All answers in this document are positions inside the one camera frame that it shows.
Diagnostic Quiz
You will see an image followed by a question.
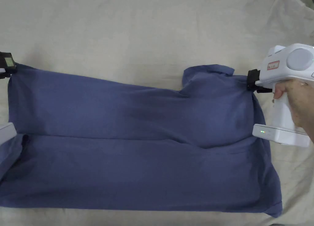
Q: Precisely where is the dark blue shirt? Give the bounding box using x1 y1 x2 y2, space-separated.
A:
0 63 283 218

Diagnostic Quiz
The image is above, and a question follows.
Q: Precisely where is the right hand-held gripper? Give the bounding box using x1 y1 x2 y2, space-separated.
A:
246 43 314 148

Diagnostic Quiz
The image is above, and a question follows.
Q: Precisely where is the bed with beige sheet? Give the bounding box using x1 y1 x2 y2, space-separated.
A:
0 0 314 226

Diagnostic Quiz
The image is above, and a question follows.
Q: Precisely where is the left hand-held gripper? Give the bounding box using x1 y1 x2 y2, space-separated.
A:
0 52 18 148

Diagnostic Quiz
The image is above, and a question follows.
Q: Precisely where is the person's right hand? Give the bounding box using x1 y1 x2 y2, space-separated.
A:
273 79 314 144

